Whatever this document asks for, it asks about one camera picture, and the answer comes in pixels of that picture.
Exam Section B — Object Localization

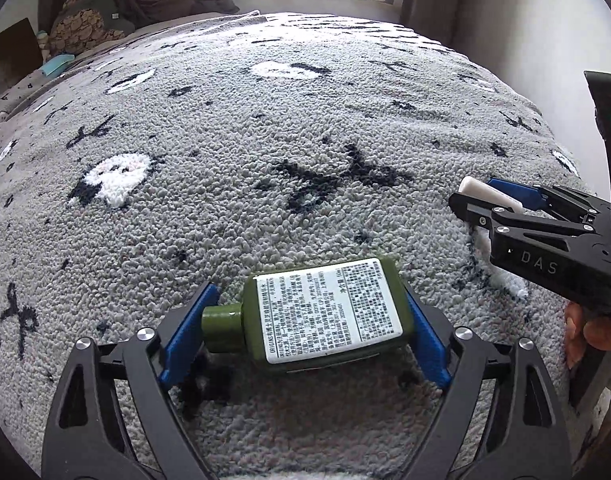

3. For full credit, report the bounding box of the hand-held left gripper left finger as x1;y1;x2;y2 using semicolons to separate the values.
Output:
40;282;221;480

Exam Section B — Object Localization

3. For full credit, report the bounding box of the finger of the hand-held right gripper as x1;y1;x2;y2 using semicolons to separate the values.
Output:
448;193;593;242
487;177;611;226

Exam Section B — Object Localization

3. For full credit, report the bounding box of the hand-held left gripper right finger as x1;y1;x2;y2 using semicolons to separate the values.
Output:
404;291;572;480

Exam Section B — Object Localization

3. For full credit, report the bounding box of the small white tube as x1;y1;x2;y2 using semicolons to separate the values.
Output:
459;176;524;214

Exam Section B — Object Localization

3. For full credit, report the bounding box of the dark green bottle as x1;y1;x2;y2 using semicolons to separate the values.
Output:
202;257;404;374

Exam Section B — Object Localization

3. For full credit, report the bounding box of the person's right hand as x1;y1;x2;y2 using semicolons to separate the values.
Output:
564;304;611;369

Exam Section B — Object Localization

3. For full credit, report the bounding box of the grey printed blanket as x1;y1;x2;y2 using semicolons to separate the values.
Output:
0;10;589;480

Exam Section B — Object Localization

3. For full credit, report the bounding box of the light blue flat packet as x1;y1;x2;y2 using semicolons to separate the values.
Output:
42;53;77;79

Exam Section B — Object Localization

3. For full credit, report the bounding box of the patterned brown pillow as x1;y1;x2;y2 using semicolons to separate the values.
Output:
50;0;137;57

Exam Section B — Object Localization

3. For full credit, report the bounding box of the dark wooden headboard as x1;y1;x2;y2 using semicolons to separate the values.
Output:
0;17;44;107

